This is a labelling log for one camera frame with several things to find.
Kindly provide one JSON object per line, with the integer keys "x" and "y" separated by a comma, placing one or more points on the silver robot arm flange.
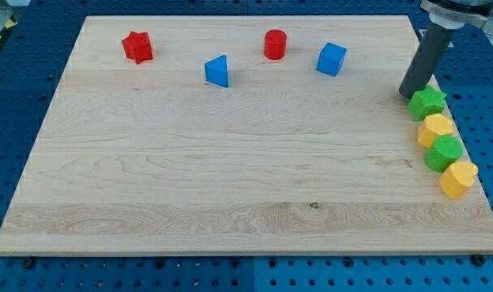
{"x": 454, "y": 14}

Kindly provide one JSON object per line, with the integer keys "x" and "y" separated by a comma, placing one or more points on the light wooden board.
{"x": 150, "y": 159}

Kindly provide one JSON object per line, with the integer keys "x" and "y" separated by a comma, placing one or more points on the blue triangle block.
{"x": 216, "y": 71}

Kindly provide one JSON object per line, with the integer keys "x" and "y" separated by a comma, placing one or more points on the red cylinder block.
{"x": 275, "y": 44}

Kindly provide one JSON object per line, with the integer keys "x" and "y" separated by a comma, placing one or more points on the blue cube block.
{"x": 331, "y": 59}

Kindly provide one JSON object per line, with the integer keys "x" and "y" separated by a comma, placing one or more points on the red star block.
{"x": 137, "y": 46}

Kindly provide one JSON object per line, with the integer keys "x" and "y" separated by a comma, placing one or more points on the green star block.
{"x": 426, "y": 102}

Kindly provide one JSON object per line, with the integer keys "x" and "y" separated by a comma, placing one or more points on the yellow pentagon block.
{"x": 432, "y": 127}

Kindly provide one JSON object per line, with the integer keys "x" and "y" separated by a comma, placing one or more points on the green cylinder block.
{"x": 444, "y": 151}

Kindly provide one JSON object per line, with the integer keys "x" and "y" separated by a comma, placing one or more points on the yellow heart block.
{"x": 458, "y": 178}

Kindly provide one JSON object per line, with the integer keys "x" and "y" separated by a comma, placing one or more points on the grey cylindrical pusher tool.
{"x": 431, "y": 48}

